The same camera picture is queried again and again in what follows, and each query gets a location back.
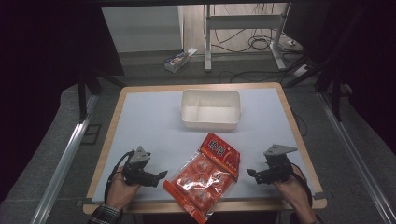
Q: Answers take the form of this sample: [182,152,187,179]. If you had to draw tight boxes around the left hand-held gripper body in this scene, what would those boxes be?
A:
[121,146,152,188]

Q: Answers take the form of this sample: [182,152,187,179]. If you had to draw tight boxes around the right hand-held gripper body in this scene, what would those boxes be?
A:
[263,144,298,185]

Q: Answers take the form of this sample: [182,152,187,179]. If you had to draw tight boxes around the red snack packet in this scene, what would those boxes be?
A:
[162,132,242,224]

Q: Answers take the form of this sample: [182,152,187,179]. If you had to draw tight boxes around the person's left hand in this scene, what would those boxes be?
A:
[106,168,142,212]

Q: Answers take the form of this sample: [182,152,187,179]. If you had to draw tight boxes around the person's right hand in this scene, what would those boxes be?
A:
[273,163,311,213]

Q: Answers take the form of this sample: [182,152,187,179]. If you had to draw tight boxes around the wooden table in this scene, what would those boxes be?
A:
[82,81,328,216]

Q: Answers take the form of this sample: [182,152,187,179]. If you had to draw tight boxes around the pale blue table mat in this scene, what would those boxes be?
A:
[92,87,316,203]

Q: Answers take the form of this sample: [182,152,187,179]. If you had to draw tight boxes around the black floor plate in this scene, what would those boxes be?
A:
[80,123,103,146]

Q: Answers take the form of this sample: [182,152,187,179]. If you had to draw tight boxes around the white divided plastic container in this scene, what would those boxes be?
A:
[179,89,243,132]

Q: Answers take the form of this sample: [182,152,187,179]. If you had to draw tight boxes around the black metal stand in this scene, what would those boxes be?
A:
[282,55,344,123]
[77,68,126,124]

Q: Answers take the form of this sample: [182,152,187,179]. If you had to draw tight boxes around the white power strip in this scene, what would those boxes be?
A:
[291,63,310,77]

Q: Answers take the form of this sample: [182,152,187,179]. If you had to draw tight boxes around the small printed cardboard box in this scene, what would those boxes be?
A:
[163,47,198,75]

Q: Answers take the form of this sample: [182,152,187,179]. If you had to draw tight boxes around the white panel board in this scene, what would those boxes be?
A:
[101,5,185,54]

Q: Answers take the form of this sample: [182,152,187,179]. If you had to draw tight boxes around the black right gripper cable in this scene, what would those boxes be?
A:
[290,162,314,208]

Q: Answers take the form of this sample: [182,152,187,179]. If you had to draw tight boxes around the thin black cable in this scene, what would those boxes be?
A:
[293,113,309,138]

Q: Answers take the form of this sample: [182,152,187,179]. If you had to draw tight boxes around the aluminium floor rail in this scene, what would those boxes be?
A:
[317,92,396,224]
[30,93,100,224]

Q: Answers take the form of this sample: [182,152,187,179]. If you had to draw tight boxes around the black long floor cable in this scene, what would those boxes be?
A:
[219,68,289,84]

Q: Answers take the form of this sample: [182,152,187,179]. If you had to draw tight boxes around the black coiled floor cable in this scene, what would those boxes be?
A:
[212,27,283,54]

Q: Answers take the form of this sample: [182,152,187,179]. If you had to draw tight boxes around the white metal desk frame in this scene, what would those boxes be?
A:
[203,3,292,73]

